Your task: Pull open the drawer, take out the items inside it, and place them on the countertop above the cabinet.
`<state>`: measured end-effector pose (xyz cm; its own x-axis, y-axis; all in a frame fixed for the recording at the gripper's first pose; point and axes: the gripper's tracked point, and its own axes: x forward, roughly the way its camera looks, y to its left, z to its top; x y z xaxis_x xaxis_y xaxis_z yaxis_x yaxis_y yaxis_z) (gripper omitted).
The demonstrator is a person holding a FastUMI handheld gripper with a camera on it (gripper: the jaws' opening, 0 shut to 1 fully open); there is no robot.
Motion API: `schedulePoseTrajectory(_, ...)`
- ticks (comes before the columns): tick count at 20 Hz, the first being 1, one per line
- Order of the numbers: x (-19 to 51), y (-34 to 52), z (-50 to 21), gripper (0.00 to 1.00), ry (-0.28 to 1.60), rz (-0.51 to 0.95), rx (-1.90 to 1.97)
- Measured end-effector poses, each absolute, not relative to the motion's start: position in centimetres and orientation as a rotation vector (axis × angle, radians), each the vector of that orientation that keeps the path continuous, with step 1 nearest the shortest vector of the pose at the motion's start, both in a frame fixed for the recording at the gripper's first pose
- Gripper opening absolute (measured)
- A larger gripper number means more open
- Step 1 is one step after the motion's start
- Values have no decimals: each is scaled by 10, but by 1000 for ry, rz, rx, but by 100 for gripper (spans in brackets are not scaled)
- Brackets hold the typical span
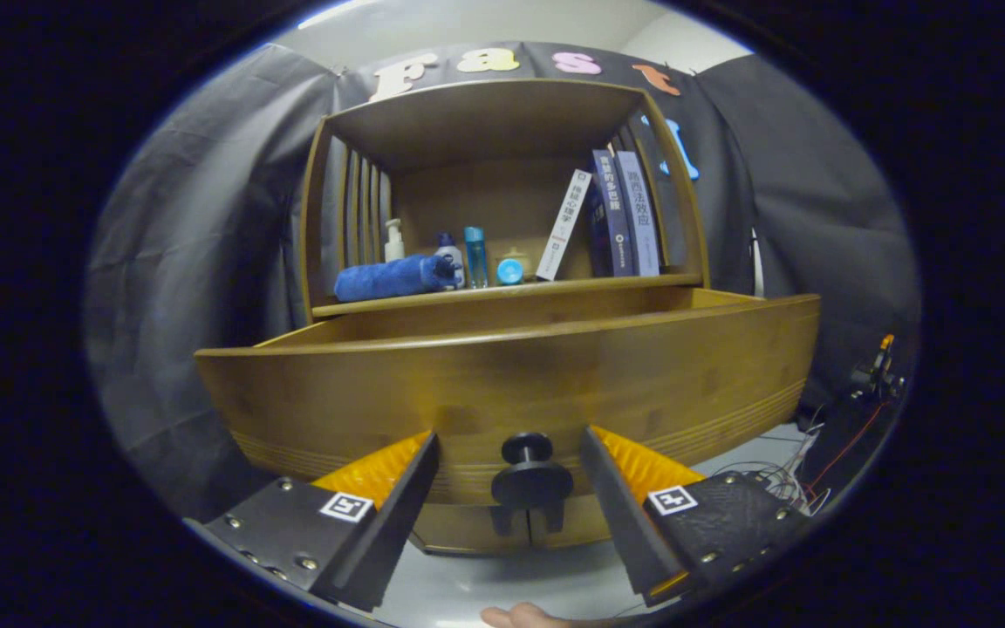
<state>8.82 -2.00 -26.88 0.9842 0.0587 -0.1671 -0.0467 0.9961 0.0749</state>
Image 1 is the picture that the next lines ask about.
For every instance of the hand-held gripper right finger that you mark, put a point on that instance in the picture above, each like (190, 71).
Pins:
(620, 515)

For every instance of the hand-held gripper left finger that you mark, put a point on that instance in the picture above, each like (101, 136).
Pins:
(389, 532)

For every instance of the black drawer knob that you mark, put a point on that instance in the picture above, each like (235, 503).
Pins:
(531, 484)

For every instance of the wooden drawer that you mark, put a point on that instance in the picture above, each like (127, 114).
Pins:
(380, 384)

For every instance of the blue and white tube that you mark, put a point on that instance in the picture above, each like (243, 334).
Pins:
(510, 272)

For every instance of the wooden cabinet door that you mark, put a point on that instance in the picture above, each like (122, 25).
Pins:
(581, 523)
(459, 528)

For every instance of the wooden countertop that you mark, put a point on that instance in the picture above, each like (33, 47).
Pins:
(502, 292)

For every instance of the wooden cabinet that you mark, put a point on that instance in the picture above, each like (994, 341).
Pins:
(485, 122)

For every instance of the rolled blue towel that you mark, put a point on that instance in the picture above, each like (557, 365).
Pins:
(389, 279)

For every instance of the white bottle with blue cap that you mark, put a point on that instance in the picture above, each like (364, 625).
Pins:
(450, 262)

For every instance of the black and orange equipment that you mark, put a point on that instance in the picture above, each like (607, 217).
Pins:
(869, 379)

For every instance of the white pump bottle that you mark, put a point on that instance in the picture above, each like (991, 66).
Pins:
(394, 249)

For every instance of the clear blue bottle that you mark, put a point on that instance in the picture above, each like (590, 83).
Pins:
(475, 257)

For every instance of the white book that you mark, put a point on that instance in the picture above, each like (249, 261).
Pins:
(565, 222)

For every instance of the dark blue book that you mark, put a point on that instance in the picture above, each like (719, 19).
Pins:
(614, 214)

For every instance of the pale grey-blue book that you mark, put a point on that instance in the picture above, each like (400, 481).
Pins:
(640, 214)

